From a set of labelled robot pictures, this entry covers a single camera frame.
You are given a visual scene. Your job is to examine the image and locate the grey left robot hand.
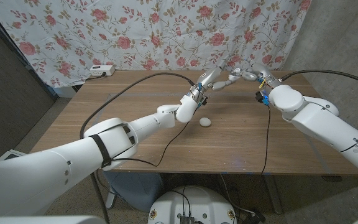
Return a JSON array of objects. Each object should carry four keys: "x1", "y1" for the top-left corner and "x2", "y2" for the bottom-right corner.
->
[{"x1": 186, "y1": 55, "x2": 242, "y2": 105}]

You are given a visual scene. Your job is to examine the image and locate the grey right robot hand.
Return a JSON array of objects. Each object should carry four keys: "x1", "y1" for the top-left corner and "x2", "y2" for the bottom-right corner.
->
[{"x1": 228, "y1": 62, "x2": 282, "y2": 94}]

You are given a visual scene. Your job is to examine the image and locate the floral backdrop cloth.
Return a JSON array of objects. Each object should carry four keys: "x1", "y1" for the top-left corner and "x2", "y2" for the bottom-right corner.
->
[{"x1": 0, "y1": 0, "x2": 313, "y2": 88}]

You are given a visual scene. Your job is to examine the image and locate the white power strip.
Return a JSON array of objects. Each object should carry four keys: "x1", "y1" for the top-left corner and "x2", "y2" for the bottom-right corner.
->
[{"x1": 89, "y1": 64, "x2": 116, "y2": 77}]

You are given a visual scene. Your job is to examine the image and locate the grey table leg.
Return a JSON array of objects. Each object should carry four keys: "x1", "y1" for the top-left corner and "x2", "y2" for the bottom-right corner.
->
[{"x1": 264, "y1": 174, "x2": 284, "y2": 215}]

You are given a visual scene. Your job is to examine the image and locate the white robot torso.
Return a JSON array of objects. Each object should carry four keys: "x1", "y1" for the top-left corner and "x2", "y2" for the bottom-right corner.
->
[{"x1": 147, "y1": 185, "x2": 238, "y2": 224}]

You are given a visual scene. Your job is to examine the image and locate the white box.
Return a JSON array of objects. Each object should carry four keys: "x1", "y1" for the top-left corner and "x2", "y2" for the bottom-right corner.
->
[{"x1": 52, "y1": 85, "x2": 78, "y2": 99}]

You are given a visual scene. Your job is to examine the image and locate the black power adapter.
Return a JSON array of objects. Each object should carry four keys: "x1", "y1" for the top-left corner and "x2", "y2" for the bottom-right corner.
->
[{"x1": 243, "y1": 210, "x2": 267, "y2": 224}]

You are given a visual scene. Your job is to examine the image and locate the yellow and black foot pedal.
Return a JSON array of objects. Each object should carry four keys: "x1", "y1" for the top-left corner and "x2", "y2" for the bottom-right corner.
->
[{"x1": 0, "y1": 149, "x2": 27, "y2": 162}]

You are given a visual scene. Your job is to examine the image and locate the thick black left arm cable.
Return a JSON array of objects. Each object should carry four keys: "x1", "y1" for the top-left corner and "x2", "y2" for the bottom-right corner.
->
[{"x1": 79, "y1": 72, "x2": 196, "y2": 224}]

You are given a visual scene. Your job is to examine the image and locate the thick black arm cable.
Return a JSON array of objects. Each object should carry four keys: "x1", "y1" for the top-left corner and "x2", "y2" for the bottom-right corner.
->
[
  {"x1": 79, "y1": 72, "x2": 196, "y2": 224},
  {"x1": 280, "y1": 69, "x2": 358, "y2": 88}
]

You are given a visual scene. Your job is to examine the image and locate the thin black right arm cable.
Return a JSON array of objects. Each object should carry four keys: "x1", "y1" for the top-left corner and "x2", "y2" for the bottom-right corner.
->
[{"x1": 261, "y1": 105, "x2": 272, "y2": 175}]

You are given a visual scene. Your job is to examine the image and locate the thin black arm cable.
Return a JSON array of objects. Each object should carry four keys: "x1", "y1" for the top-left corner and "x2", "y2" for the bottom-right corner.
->
[
  {"x1": 261, "y1": 105, "x2": 272, "y2": 175},
  {"x1": 112, "y1": 107, "x2": 198, "y2": 167}
]

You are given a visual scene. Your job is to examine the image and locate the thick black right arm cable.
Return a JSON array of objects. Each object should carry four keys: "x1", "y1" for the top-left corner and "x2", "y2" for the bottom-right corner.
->
[{"x1": 280, "y1": 69, "x2": 358, "y2": 88}]

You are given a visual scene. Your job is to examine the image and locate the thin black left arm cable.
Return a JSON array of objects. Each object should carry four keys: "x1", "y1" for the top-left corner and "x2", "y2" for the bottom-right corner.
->
[{"x1": 112, "y1": 107, "x2": 198, "y2": 167}]

